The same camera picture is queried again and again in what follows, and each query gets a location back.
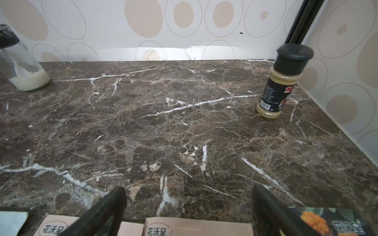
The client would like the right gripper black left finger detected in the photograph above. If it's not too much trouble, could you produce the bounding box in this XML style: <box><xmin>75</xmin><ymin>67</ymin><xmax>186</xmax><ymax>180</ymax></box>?
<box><xmin>60</xmin><ymin>187</ymin><xmax>127</xmax><ymax>236</ymax></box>

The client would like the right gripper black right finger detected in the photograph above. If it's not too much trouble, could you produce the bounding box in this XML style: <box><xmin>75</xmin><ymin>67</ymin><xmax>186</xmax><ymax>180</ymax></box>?
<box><xmin>252</xmin><ymin>184</ymin><xmax>319</xmax><ymax>236</ymax></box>

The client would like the orange marigold seed packet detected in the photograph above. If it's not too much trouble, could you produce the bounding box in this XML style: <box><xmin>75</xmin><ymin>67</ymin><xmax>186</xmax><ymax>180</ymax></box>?
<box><xmin>289</xmin><ymin>207</ymin><xmax>376</xmax><ymax>236</ymax></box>

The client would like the pink illustrated sunflower seed packet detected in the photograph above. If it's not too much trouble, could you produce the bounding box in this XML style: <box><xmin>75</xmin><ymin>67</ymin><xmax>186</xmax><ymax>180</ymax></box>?
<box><xmin>34</xmin><ymin>214</ymin><xmax>144</xmax><ymax>236</ymax></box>

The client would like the dark spice bottle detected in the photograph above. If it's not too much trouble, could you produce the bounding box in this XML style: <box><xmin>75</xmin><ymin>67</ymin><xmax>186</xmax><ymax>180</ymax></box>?
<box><xmin>257</xmin><ymin>44</ymin><xmax>314</xmax><ymax>119</ymax></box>

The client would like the small glass jar black lid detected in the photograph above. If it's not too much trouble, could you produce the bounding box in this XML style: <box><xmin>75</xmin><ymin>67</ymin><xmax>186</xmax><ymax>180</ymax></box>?
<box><xmin>1</xmin><ymin>24</ymin><xmax>51</xmax><ymax>91</ymax></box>

